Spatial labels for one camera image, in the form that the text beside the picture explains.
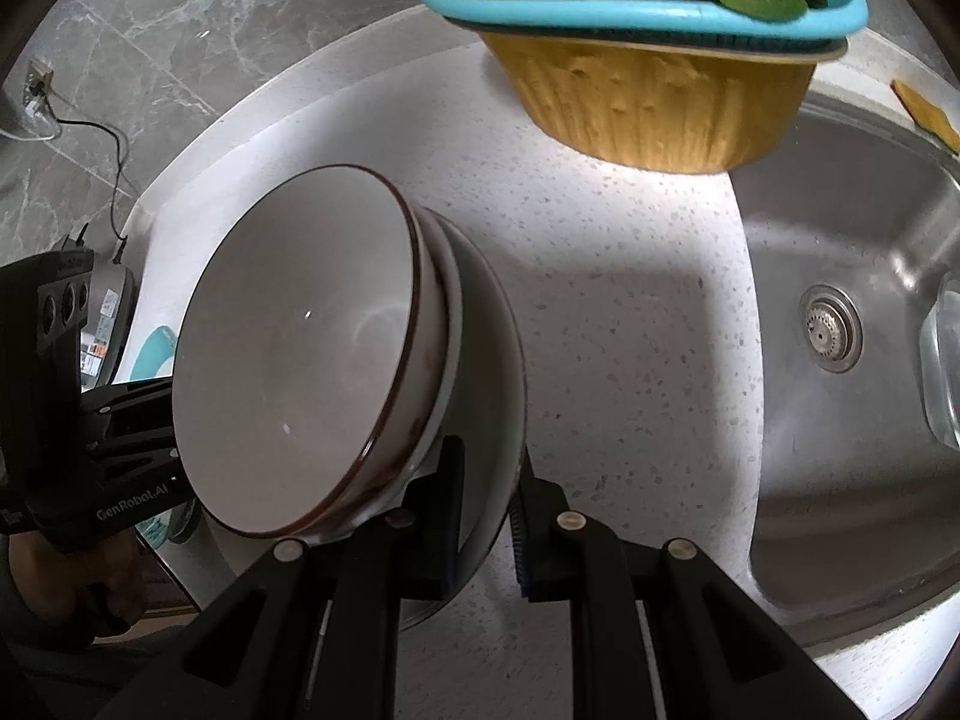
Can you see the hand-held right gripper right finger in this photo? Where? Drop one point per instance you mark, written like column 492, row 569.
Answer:
column 523, row 547

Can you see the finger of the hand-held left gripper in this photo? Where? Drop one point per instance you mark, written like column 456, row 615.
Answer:
column 131, row 451
column 127, row 401

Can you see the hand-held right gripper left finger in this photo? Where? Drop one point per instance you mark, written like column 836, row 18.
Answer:
column 452, row 517

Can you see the deep teal rim plate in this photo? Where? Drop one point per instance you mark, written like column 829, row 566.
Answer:
column 154, row 352

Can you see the large white bowl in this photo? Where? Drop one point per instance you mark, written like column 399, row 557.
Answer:
column 491, row 360

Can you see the small floral bowl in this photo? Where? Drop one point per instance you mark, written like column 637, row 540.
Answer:
column 300, row 345

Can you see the small white bowl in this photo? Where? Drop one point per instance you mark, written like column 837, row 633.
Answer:
column 453, row 315

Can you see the person's left hand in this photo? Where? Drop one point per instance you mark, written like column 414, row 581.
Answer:
column 112, row 585

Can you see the stainless steel sink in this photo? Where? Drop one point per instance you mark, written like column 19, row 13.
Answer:
column 847, row 465

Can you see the yellow plastic basin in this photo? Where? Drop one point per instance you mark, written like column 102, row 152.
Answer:
column 645, row 105

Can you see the clear glass bowl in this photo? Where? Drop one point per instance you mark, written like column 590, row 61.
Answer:
column 946, row 375

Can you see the yellow sponge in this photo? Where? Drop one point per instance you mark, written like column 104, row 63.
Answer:
column 930, row 116

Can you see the wall socket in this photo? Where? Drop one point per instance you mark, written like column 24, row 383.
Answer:
column 39, row 81

